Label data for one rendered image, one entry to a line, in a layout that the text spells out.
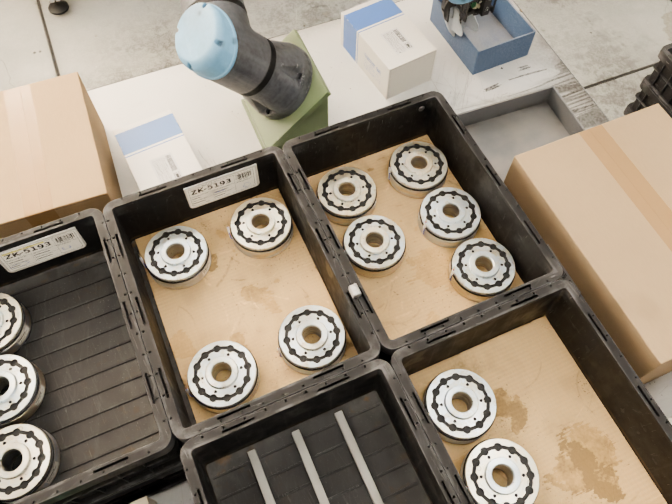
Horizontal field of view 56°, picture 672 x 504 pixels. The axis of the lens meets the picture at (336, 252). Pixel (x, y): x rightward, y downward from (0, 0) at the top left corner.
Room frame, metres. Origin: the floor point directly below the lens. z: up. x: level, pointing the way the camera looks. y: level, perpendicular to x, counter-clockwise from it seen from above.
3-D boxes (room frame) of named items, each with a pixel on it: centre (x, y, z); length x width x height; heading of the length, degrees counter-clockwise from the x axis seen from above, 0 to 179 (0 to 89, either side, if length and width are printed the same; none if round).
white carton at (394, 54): (1.07, -0.11, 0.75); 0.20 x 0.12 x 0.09; 31
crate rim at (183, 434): (0.41, 0.15, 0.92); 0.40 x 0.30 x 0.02; 25
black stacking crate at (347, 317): (0.41, 0.15, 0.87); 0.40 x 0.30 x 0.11; 25
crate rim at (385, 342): (0.53, -0.12, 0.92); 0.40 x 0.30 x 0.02; 25
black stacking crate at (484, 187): (0.53, -0.12, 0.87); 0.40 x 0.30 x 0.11; 25
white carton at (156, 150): (0.73, 0.34, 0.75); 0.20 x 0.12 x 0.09; 29
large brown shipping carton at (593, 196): (0.53, -0.52, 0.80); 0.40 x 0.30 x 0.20; 24
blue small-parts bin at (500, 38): (1.16, -0.33, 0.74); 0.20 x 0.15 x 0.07; 26
